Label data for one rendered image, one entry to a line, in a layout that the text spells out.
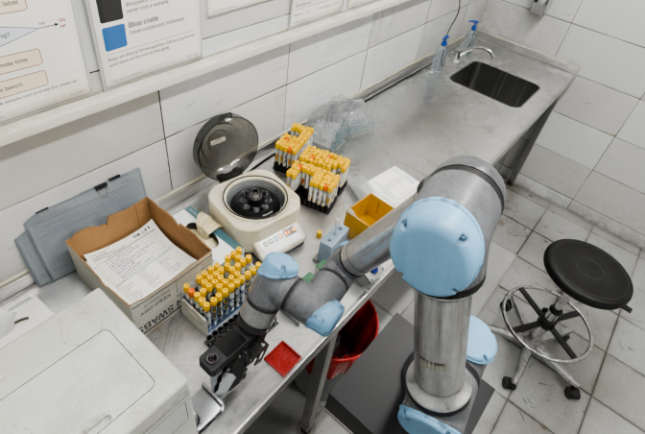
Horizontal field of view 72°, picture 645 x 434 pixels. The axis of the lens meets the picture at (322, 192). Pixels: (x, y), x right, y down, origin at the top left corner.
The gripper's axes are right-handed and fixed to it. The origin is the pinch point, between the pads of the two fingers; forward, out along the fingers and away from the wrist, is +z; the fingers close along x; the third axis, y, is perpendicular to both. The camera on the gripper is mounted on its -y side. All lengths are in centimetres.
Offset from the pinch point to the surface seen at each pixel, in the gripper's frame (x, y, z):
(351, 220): 10, 53, -34
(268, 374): -4.1, 13.4, -2.3
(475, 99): 21, 165, -90
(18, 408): 10.5, -37.0, -8.0
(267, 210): 29, 36, -28
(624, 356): -102, 198, -7
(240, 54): 56, 30, -66
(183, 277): 24.9, 6.2, -12.7
